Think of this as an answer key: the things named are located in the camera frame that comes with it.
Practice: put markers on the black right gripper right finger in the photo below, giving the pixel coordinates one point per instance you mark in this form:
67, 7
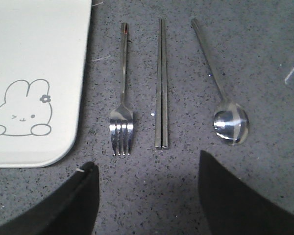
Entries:
233, 208

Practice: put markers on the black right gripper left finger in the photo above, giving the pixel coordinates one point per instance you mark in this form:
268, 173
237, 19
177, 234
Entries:
70, 210

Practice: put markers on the silver metal spoon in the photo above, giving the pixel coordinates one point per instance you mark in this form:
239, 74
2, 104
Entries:
230, 120

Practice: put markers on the silver metal chopstick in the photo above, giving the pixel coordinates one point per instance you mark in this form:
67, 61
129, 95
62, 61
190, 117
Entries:
158, 114
165, 134

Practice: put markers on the cream rabbit print tray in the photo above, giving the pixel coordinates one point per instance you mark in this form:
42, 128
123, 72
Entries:
42, 58

